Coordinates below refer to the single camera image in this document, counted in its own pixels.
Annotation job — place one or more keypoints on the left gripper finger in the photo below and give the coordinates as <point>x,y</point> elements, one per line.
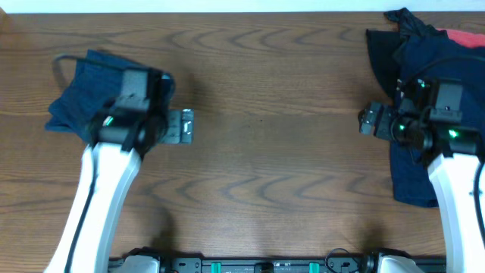
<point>187,126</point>
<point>174,128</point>

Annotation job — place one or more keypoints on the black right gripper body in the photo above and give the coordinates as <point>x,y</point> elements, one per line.
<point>397,127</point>

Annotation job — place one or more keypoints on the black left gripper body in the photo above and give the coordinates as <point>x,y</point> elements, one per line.
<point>161,119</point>

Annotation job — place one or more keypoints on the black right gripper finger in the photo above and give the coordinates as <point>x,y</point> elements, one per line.
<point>370,113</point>
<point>366,123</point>

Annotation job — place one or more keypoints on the dark blue denim shorts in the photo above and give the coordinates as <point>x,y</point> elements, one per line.
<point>86,106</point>

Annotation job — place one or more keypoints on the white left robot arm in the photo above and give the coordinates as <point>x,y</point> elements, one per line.
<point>109,166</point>

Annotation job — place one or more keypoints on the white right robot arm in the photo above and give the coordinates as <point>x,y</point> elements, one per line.
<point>454,158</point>

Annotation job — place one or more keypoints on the dark navy garment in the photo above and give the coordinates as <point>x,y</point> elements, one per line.
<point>429,58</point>

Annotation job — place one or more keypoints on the black cloth garment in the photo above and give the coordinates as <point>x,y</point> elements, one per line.
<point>385,48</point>

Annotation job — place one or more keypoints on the red cloth garment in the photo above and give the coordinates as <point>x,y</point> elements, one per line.
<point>466,39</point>

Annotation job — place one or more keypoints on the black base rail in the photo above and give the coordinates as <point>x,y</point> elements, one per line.
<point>338,260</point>

